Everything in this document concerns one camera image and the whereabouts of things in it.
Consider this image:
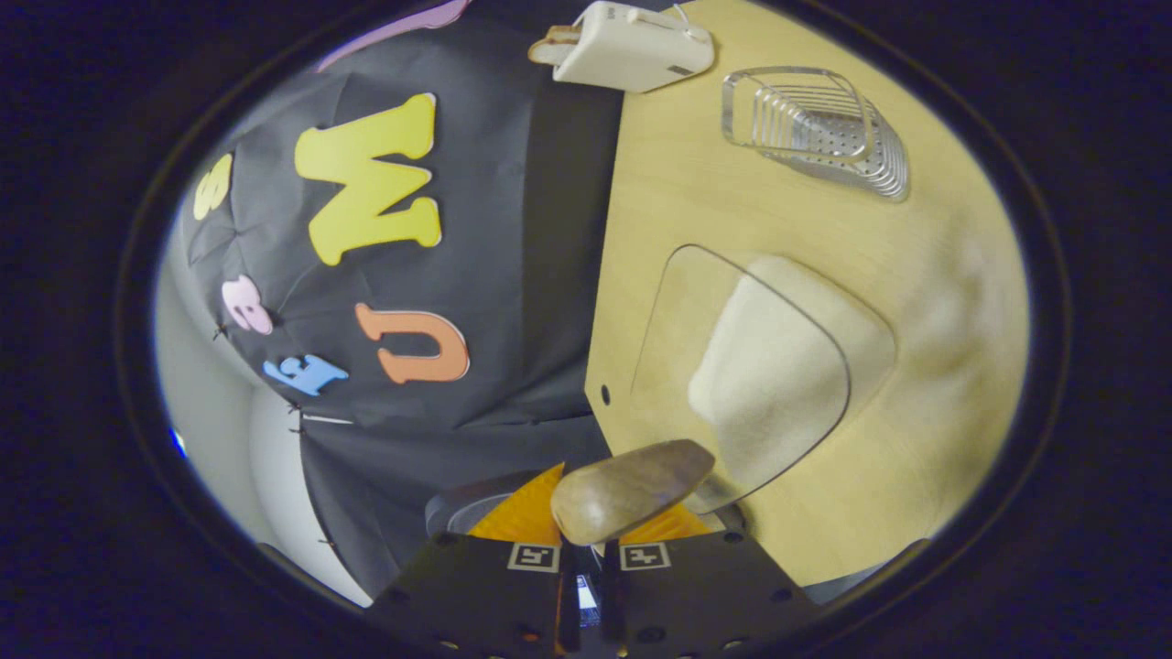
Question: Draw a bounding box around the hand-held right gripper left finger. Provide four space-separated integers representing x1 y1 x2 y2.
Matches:
371 462 569 659

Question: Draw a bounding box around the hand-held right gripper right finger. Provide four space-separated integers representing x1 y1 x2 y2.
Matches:
600 503 821 659

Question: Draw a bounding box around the silver rice cooker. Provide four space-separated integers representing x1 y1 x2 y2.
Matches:
424 470 750 632

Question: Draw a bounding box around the wooden spoon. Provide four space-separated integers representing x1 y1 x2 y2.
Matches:
550 439 717 547

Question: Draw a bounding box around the white rice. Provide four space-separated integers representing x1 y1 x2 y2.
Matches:
687 254 898 491

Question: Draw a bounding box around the metal chopstick holder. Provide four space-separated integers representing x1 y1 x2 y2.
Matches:
721 66 910 202

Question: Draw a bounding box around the clear plastic container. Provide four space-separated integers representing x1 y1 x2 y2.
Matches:
627 244 898 513

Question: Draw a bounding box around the black backdrop cloth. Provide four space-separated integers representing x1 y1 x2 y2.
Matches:
179 0 624 600

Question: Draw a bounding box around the white toaster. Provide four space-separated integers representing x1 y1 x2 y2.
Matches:
549 0 716 94

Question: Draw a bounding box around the bread slice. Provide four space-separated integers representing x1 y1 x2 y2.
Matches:
528 26 583 66

